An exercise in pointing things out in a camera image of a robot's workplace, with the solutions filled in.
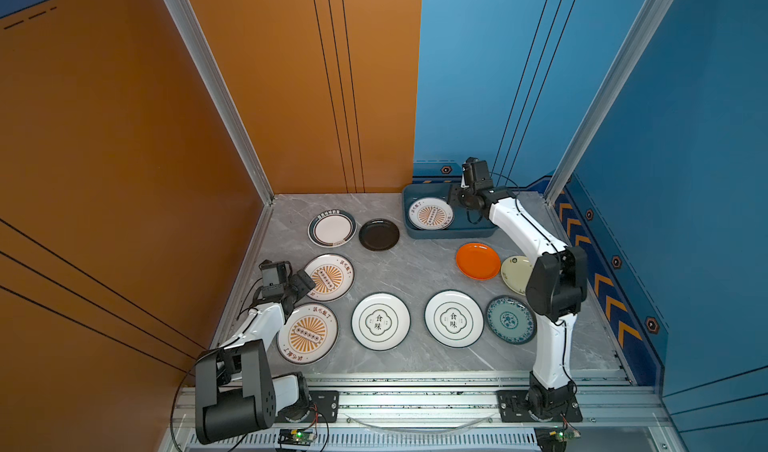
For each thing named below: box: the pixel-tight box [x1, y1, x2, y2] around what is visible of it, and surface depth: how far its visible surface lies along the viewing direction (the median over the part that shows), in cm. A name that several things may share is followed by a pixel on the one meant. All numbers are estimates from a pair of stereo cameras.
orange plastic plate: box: [456, 242, 501, 281], surface depth 101 cm
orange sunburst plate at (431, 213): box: [408, 197, 454, 230], surface depth 115 cm
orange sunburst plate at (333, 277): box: [304, 253, 355, 302], surface depth 99 cm
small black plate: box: [358, 218, 400, 251], surface depth 109 cm
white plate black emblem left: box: [351, 292, 411, 351], surface depth 89 cm
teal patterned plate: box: [485, 295, 538, 345], surface depth 89 cm
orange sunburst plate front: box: [276, 302, 339, 365], surface depth 86 cm
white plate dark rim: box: [307, 209, 357, 249], surface depth 111 cm
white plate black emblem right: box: [424, 289, 484, 349], surface depth 89 cm
